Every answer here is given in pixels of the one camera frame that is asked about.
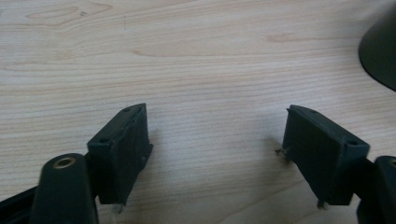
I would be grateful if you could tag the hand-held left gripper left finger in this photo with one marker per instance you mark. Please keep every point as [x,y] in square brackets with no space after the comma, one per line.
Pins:
[118,155]

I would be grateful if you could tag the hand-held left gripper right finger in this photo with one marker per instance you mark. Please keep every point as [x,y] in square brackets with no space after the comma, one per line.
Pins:
[323,155]

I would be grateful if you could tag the black metal corner shelf rack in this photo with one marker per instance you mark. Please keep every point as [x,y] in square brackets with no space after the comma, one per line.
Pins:
[383,53]

